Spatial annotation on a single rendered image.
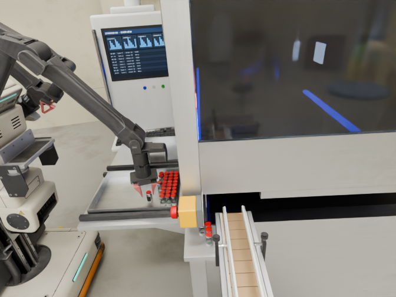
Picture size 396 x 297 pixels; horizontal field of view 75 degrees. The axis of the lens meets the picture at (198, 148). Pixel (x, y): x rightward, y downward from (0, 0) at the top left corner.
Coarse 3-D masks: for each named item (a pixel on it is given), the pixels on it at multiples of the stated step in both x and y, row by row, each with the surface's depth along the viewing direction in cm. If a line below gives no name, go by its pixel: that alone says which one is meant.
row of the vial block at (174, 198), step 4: (176, 172) 114; (176, 176) 111; (176, 180) 109; (176, 184) 106; (172, 188) 104; (176, 188) 104; (172, 192) 102; (176, 192) 102; (172, 196) 100; (176, 196) 103; (172, 200) 100; (176, 200) 101; (172, 204) 102; (176, 204) 102
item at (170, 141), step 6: (150, 138) 150; (156, 138) 150; (162, 138) 150; (168, 138) 150; (174, 138) 150; (168, 144) 147; (174, 144) 147; (168, 150) 141; (174, 150) 141; (168, 156) 136; (174, 156) 135; (168, 162) 127
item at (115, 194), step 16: (112, 176) 121; (128, 176) 121; (112, 192) 112; (128, 192) 111; (144, 192) 110; (96, 208) 103; (112, 208) 98; (128, 208) 97; (144, 208) 97; (160, 208) 97
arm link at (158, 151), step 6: (132, 144) 87; (138, 144) 87; (144, 144) 93; (150, 144) 93; (156, 144) 93; (162, 144) 93; (132, 150) 89; (138, 150) 89; (144, 150) 90; (150, 150) 91; (156, 150) 92; (162, 150) 92; (150, 156) 92; (156, 156) 92; (162, 156) 92; (156, 162) 94; (162, 162) 94
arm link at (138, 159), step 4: (144, 152) 92; (148, 152) 92; (132, 156) 93; (136, 156) 92; (140, 156) 92; (144, 156) 93; (148, 156) 93; (136, 160) 92; (140, 160) 92; (144, 160) 93; (148, 160) 96; (136, 164) 93; (140, 164) 93; (144, 164) 94
